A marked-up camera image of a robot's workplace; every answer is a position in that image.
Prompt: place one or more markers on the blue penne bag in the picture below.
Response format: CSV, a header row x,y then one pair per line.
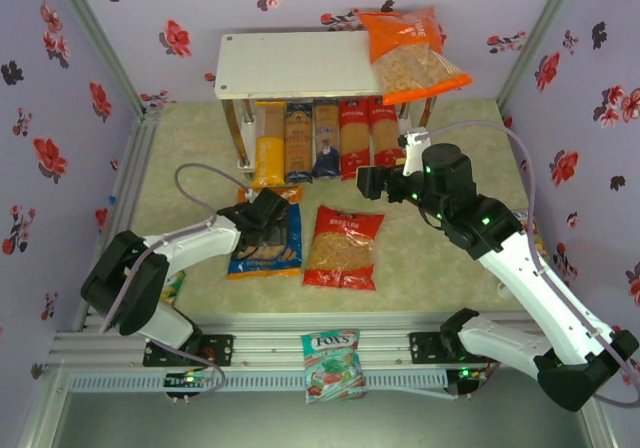
x,y
280,258

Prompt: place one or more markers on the red spaghetti bag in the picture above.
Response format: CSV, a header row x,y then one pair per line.
x,y
354,138
384,133

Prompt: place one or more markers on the yellow spaghetti bag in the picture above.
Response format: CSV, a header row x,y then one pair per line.
x,y
270,158

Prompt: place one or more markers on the blue spaghetti bag with portrait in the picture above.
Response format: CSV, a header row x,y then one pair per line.
x,y
326,143

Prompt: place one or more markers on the orange macaroni bag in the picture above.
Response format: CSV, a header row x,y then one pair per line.
x,y
410,63

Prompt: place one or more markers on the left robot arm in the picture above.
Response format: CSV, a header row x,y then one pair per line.
x,y
195,243

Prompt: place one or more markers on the white two-tier shelf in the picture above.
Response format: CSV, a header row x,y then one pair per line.
x,y
300,63

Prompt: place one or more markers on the large red macaroni bag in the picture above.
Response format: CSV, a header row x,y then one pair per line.
x,y
340,248

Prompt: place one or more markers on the green yellow candy bag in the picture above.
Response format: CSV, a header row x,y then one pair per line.
x,y
175,288

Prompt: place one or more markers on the green marbled table mat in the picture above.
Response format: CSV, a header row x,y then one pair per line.
x,y
425,278

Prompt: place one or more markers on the Fox's fruits candy bag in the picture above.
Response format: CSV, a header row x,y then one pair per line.
x,y
539,240

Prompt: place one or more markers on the green Fox's candy bag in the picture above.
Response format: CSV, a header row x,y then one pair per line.
x,y
334,363

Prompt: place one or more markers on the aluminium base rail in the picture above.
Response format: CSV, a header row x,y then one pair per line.
x,y
270,348

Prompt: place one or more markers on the aluminium side rail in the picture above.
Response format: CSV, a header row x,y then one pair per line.
x,y
127,193

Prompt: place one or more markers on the aluminium frame post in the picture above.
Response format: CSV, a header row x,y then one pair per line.
x,y
540,33
95,33

